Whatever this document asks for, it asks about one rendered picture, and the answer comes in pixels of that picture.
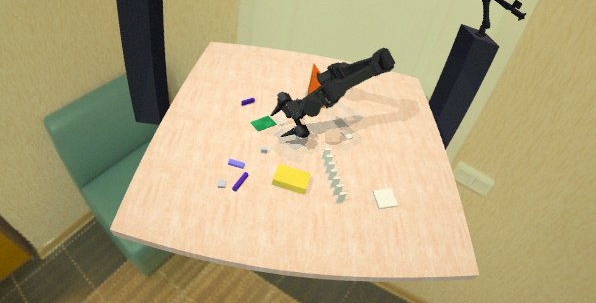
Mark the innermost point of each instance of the green rectangular block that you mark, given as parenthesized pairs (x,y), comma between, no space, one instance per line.
(263,123)

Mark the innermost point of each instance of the yellow rectangular block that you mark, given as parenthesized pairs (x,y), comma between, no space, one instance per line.
(291,179)

